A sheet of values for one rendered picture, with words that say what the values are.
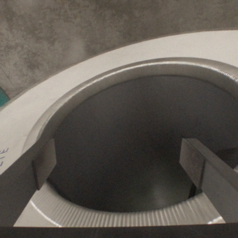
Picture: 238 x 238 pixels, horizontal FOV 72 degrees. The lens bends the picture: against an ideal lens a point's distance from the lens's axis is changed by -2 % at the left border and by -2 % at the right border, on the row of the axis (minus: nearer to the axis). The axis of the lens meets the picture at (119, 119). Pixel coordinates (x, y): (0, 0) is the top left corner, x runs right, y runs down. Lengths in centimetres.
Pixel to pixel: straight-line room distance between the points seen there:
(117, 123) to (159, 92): 23
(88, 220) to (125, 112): 53
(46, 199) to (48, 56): 111
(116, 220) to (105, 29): 105
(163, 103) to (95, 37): 67
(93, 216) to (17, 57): 131
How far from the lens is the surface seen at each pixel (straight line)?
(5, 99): 174
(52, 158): 17
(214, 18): 121
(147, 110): 74
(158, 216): 25
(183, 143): 17
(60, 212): 30
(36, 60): 138
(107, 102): 68
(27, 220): 33
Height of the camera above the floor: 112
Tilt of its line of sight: 50 degrees down
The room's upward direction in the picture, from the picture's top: 171 degrees counter-clockwise
